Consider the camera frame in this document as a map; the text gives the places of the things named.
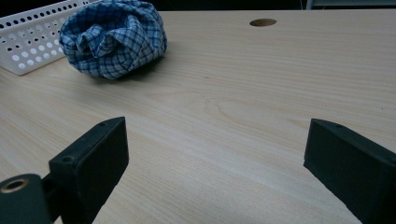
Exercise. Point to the white perforated plastic basket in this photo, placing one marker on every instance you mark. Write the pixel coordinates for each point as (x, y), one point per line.
(28, 40)

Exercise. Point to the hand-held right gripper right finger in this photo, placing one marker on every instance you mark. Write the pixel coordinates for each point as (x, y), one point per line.
(355, 174)

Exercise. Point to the grey metal desk frame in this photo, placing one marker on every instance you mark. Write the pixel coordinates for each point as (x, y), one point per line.
(351, 3)

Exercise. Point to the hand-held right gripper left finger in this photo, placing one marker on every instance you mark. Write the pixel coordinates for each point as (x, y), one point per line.
(90, 168)

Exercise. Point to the blue checked cloth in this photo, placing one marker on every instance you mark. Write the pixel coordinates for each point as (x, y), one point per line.
(115, 40)

